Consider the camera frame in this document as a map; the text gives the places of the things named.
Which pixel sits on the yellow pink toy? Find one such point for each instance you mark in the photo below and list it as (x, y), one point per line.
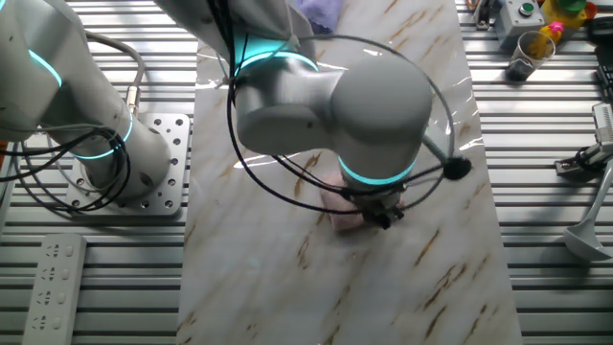
(553, 31)

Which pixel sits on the black box device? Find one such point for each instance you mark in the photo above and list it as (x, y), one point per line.
(602, 31)

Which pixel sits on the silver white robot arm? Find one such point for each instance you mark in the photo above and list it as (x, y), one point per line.
(373, 110)

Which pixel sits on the silver depth camera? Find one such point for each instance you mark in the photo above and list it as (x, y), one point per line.
(604, 122)

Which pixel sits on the white power strip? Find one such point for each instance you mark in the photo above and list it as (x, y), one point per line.
(52, 287)

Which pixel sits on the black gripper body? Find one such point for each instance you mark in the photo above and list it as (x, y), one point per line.
(378, 203)

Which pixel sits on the small metal clamp bracket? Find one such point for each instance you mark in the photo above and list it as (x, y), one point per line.
(577, 165)

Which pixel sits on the small black metal fixture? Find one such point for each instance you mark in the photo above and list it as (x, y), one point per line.
(483, 14)

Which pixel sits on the grey box with green button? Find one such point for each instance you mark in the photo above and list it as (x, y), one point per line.
(519, 21)

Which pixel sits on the purple folded cloth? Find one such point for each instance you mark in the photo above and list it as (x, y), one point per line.
(318, 14)

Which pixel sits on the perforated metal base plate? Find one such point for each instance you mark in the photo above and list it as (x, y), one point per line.
(170, 191)

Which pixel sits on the marble pattern table mat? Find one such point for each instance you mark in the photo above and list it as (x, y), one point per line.
(335, 287)

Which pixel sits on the clear glass cup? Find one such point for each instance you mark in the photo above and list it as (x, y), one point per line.
(527, 64)

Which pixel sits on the pink cloth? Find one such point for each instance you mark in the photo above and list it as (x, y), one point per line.
(342, 215)

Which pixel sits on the yellow toy with green top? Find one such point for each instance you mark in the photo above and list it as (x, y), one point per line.
(567, 16)

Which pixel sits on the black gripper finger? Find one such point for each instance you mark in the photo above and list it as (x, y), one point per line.
(399, 213)
(383, 222)

